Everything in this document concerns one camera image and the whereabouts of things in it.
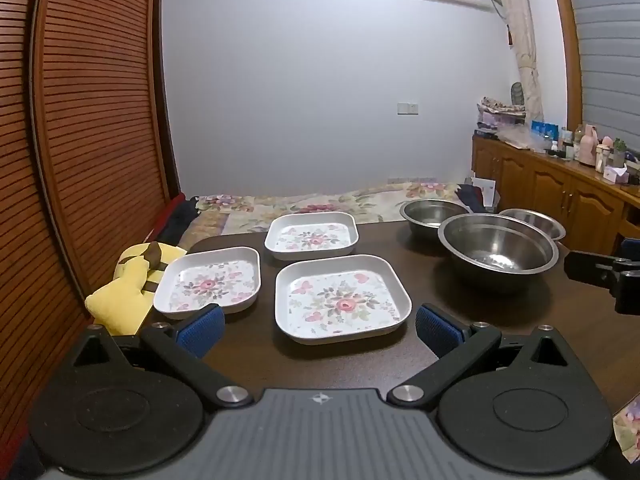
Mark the yellow plush toy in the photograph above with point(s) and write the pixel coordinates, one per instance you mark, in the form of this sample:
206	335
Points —
122	304

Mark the far floral square plate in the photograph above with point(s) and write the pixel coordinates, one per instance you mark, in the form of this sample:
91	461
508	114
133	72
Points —
297	237

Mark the pink bottle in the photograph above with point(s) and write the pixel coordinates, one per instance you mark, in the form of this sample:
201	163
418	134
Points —
588	146

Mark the wooden sideboard cabinet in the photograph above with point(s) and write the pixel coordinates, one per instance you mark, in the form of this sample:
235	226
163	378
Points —
597	216

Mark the white tissue box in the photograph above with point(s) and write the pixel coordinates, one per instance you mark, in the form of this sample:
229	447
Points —
616	175

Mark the left floral square plate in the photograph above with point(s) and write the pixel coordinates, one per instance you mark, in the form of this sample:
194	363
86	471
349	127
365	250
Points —
229	278

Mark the beige curtain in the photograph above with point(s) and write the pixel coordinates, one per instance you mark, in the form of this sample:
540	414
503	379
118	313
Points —
521	28

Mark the small steel bowl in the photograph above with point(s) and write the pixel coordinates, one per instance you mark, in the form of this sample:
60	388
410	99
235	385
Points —
550	226

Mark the floral bed quilt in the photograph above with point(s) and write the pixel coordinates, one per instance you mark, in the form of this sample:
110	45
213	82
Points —
218	215

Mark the folded fabric pile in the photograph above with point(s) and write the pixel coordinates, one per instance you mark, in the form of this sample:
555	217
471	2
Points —
493	115

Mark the medium steel bowl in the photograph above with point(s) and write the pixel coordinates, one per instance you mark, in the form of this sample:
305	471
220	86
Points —
426	216

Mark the large steel bowl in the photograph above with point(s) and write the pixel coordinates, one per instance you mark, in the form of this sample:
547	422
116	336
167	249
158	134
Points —
498	245

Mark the large floral square plate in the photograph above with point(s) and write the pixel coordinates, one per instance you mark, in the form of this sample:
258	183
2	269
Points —
339	299

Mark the grey window blind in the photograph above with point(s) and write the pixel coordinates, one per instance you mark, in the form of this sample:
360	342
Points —
609	52

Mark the white wall switch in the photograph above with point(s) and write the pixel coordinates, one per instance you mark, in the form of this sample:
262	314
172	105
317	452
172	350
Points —
407	109

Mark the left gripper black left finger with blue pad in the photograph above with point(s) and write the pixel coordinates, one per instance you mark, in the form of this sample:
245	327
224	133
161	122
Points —
178	351

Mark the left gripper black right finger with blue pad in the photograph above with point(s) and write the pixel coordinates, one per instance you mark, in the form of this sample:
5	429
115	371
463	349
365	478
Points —
463	351

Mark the wooden louvered wardrobe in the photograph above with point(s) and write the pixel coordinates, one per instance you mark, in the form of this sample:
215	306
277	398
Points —
86	168

